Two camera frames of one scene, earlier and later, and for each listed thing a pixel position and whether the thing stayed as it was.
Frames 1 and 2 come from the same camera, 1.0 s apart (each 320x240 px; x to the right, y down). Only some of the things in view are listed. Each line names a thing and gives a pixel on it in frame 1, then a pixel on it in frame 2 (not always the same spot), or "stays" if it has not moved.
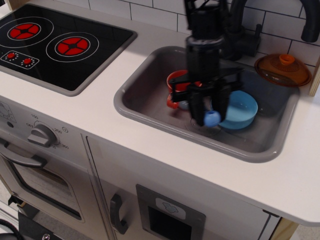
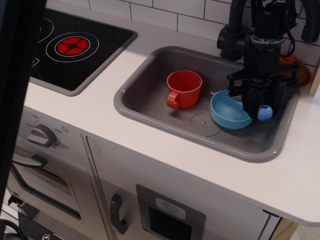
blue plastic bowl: [241, 110] stays
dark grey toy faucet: [240, 42] stays
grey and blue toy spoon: [212, 119] -> [264, 113]
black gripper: [203, 56] -> [262, 65]
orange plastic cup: [179, 87] stays
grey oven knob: [43, 135] stays
